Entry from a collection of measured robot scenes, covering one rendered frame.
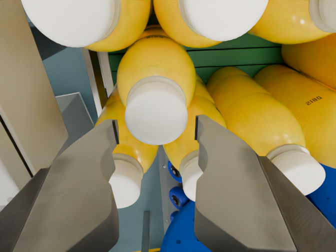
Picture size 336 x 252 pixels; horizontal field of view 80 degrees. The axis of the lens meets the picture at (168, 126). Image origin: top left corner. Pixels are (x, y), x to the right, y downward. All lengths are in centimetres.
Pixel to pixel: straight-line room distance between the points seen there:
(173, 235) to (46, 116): 24
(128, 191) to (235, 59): 25
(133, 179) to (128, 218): 205
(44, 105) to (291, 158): 23
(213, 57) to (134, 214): 194
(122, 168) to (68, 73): 124
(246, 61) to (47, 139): 29
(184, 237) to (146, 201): 166
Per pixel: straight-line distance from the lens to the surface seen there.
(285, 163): 18
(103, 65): 33
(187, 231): 35
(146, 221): 204
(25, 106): 21
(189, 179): 16
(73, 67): 135
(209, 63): 33
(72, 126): 123
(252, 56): 35
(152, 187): 184
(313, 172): 19
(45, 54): 32
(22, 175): 21
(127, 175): 16
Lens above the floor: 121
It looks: 58 degrees down
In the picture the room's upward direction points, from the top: 175 degrees clockwise
